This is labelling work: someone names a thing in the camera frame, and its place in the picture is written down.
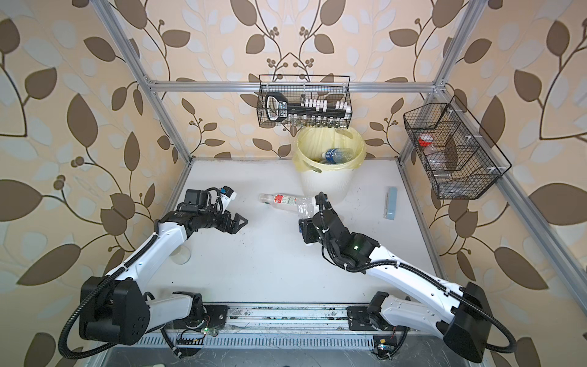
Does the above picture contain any white ribbed waste bin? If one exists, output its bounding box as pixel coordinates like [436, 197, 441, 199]
[296, 161, 361, 203]

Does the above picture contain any yellow bin liner bag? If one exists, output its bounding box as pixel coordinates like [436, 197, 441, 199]
[292, 128, 367, 174]

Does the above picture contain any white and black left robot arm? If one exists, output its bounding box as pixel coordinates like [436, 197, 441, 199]
[57, 210, 248, 360]

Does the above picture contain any black wire basket wall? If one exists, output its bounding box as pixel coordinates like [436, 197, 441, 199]
[403, 96, 512, 200]
[255, 73, 353, 128]

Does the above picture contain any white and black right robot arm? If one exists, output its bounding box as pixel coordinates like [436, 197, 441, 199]
[296, 193, 518, 363]

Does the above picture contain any water bottle blue label white cap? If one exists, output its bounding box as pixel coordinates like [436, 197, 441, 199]
[322, 148, 356, 165]

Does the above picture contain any black rack of white vials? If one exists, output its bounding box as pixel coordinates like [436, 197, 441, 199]
[261, 92, 353, 125]

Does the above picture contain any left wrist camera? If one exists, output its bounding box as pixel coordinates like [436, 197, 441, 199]
[180, 186, 237, 214]

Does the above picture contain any red capped item in basket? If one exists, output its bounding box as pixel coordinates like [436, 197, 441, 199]
[417, 133, 434, 148]

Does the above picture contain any clear bottle green red neck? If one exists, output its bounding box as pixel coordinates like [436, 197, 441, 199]
[259, 194, 301, 212]

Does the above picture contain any black wire basket right wall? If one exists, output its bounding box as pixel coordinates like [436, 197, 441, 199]
[403, 96, 512, 200]

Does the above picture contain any black wire basket back wall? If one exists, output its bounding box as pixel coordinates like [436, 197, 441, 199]
[255, 73, 353, 128]

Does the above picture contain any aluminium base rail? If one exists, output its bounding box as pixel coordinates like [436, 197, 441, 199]
[79, 302, 494, 367]

